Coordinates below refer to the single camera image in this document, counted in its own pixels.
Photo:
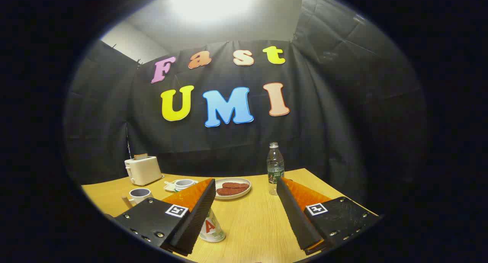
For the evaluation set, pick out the clear plastic water bottle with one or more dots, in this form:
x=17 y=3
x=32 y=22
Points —
x=275 y=171

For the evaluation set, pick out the white juice bottle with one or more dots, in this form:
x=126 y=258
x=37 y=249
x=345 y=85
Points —
x=212 y=229

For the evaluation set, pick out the white round plate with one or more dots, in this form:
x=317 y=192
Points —
x=244 y=192

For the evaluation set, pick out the white divided bean dish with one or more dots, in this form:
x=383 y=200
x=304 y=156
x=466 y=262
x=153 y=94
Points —
x=185 y=184

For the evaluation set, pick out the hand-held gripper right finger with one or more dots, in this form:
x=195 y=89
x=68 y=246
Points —
x=295 y=217

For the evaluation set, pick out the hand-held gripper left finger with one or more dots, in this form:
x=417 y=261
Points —
x=198 y=217

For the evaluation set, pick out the red dried meat piece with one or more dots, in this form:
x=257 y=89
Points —
x=235 y=185
x=228 y=191

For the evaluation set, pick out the toast slice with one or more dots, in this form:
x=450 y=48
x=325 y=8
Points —
x=140 y=156

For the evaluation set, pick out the wooden table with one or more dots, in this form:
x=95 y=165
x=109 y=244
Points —
x=251 y=225

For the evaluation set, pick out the cream toaster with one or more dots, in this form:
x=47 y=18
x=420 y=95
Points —
x=143 y=170

